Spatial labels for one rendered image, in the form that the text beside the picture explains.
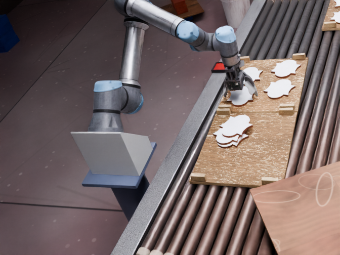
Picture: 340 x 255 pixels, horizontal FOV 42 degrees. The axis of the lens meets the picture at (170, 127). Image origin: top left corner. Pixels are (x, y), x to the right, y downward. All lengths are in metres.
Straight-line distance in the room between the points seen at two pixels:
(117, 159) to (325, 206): 0.87
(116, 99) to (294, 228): 0.92
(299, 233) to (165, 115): 2.52
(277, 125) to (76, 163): 2.12
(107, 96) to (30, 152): 2.23
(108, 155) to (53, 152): 2.02
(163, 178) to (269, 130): 0.47
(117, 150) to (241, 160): 0.50
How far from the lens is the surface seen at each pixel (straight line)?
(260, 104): 1.94
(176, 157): 1.82
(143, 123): 3.68
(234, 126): 1.79
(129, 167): 1.85
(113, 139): 1.76
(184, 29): 1.71
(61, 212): 3.26
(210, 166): 1.70
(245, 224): 1.51
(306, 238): 1.30
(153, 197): 1.70
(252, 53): 2.34
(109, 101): 1.84
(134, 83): 1.97
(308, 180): 1.44
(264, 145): 1.73
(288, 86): 2.00
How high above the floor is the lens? 2.09
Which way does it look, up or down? 36 degrees down
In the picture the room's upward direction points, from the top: 20 degrees counter-clockwise
